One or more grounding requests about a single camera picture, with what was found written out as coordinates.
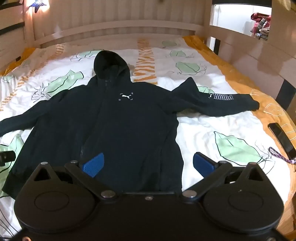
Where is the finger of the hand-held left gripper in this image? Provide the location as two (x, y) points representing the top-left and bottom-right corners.
(0, 151), (16, 166)

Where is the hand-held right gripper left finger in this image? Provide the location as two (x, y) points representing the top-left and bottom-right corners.
(33, 152), (117, 200)

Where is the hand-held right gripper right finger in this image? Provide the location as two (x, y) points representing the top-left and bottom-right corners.
(181, 152), (264, 200)

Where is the dark navy hoodie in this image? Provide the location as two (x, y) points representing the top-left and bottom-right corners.
(0, 50), (260, 199)

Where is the pile of red clothes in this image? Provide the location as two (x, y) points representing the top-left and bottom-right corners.
(250, 13), (272, 41)

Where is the white leaf-print duvet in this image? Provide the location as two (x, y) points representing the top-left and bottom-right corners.
(0, 36), (281, 237)

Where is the black smartphone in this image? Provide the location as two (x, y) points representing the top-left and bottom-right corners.
(268, 123), (296, 159)

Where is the blue star lamp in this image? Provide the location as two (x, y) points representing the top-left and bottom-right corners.
(32, 0), (47, 13)

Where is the purple braided lanyard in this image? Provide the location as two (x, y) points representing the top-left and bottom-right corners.
(268, 147), (296, 165)

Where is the white wooden bed frame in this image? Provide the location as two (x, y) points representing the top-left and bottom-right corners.
(0, 0), (296, 144)

